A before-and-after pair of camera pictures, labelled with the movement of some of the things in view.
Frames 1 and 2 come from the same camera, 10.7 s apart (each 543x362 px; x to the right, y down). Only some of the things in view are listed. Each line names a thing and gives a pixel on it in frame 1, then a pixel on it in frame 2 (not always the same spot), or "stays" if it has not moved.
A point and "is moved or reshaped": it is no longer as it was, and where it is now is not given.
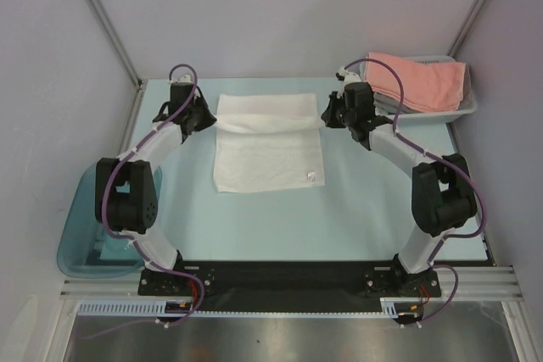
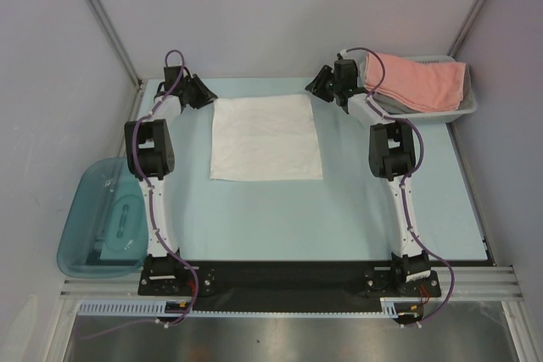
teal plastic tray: x=85 y=248 stays
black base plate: x=285 y=286 stays
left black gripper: x=209 y=119 → x=205 y=97
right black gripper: x=333 y=108 → x=327 y=86
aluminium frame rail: x=474 y=282 stays
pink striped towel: x=428 y=86 stays
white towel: x=267 y=141 is moved or reshaped
